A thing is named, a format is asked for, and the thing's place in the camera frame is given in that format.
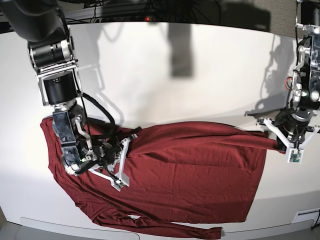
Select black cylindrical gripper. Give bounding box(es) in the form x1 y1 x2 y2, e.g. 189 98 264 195
274 109 316 154
88 139 120 173

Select dark red long-sleeve shirt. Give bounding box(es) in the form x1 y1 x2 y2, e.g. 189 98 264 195
40 118 278 240

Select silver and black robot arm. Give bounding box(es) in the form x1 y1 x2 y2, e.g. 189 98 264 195
273 0 320 162

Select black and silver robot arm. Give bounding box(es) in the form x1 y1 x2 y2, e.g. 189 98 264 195
0 0 136 179

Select black power strip red switch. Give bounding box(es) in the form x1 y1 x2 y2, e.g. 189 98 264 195
94 15 152 23

